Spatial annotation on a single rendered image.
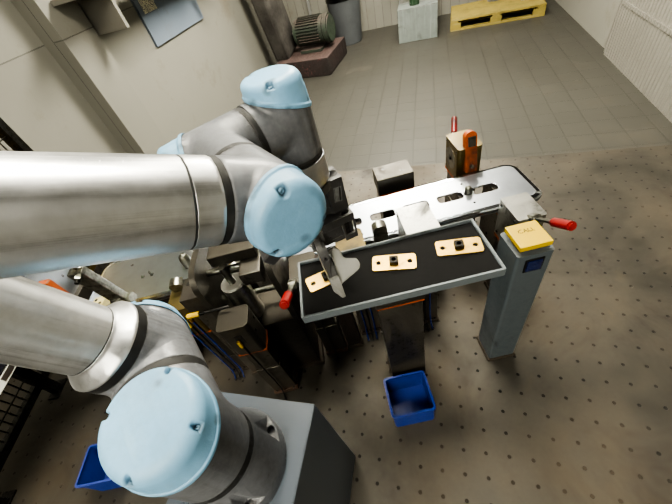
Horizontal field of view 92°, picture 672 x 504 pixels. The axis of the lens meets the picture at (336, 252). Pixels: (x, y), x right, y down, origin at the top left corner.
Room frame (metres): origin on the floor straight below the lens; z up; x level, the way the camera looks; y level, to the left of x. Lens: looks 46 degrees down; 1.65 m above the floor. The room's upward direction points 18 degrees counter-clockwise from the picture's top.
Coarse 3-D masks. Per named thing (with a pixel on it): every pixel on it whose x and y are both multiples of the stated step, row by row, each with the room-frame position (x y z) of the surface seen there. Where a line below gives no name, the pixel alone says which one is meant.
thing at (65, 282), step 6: (60, 270) 0.85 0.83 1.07; (66, 270) 0.86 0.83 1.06; (24, 276) 0.76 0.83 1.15; (30, 276) 0.78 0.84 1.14; (36, 276) 0.79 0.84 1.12; (42, 276) 0.80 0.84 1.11; (48, 276) 0.81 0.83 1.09; (54, 276) 0.82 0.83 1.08; (60, 276) 0.83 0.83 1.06; (66, 276) 0.85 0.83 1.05; (60, 282) 0.82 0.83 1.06; (66, 282) 0.83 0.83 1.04; (72, 282) 0.84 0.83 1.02; (66, 288) 0.81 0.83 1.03; (72, 288) 0.82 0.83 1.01
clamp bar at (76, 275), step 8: (72, 272) 0.62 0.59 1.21; (80, 272) 0.61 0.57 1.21; (88, 272) 0.62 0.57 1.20; (80, 280) 0.61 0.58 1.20; (88, 280) 0.62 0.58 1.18; (96, 280) 0.62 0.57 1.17; (104, 280) 0.63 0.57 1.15; (88, 288) 0.62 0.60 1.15; (96, 288) 0.62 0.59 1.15; (104, 288) 0.62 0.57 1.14; (112, 288) 0.63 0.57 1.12; (120, 288) 0.65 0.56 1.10; (104, 296) 0.63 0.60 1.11; (112, 296) 0.63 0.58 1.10; (120, 296) 0.63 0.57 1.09
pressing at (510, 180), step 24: (504, 168) 0.75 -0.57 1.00; (408, 192) 0.78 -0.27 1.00; (432, 192) 0.75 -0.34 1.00; (456, 192) 0.71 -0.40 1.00; (504, 192) 0.65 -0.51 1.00; (528, 192) 0.62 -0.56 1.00; (360, 216) 0.74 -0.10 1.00; (456, 216) 0.62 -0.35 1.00; (120, 264) 0.89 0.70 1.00; (144, 264) 0.85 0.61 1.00; (168, 264) 0.81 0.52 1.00; (144, 288) 0.73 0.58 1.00; (168, 288) 0.70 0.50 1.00
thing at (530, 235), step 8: (520, 224) 0.39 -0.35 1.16; (528, 224) 0.39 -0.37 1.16; (536, 224) 0.38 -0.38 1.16; (512, 232) 0.38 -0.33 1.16; (520, 232) 0.37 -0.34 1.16; (528, 232) 0.37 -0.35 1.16; (536, 232) 0.36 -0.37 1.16; (544, 232) 0.36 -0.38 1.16; (512, 240) 0.37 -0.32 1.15; (520, 240) 0.36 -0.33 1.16; (528, 240) 0.35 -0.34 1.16; (536, 240) 0.35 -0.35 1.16; (544, 240) 0.34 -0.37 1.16; (552, 240) 0.34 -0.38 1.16; (520, 248) 0.34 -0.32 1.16; (528, 248) 0.34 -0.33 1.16
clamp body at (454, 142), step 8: (448, 136) 0.92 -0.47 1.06; (456, 136) 0.91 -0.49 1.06; (448, 144) 0.90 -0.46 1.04; (456, 144) 0.86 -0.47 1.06; (480, 144) 0.82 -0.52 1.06; (448, 152) 0.90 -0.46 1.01; (456, 152) 0.84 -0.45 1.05; (464, 152) 0.82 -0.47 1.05; (480, 152) 0.82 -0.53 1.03; (448, 160) 0.90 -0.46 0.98; (456, 160) 0.84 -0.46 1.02; (448, 168) 0.90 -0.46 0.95; (456, 168) 0.83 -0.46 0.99; (448, 176) 0.91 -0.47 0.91; (456, 176) 0.83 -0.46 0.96; (448, 200) 0.89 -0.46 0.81
